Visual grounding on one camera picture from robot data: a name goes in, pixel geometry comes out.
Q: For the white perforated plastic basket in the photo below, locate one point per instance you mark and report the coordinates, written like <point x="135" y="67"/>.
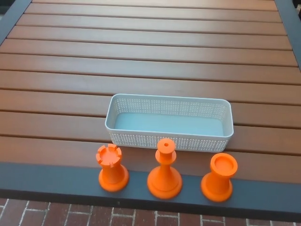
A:
<point x="131" y="141"/>

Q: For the orange slender chess piece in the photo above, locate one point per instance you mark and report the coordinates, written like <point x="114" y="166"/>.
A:
<point x="164" y="179"/>

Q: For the orange cup-top chess piece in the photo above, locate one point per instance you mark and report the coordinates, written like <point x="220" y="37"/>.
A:
<point x="217" y="183"/>

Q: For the orange rook chess piece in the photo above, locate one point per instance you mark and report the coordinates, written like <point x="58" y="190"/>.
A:
<point x="113" y="174"/>

